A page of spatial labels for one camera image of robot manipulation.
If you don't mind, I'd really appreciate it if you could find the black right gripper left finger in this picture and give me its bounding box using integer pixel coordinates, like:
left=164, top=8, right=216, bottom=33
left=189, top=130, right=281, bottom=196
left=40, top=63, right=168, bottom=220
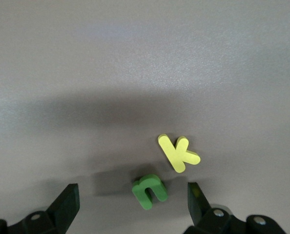
left=7, top=183, right=81, bottom=234

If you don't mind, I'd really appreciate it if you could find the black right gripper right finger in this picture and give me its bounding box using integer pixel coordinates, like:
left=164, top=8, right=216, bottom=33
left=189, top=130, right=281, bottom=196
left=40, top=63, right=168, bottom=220
left=184, top=182, right=287, bottom=234

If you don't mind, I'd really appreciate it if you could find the green foam lowercase n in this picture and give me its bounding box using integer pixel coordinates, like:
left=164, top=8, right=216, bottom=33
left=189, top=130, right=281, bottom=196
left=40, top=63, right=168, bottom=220
left=131, top=174, right=168, bottom=211

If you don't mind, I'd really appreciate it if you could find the yellow foam letter k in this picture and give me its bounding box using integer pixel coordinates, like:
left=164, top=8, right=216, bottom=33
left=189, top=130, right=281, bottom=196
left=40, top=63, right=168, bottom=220
left=157, top=134, right=201, bottom=174

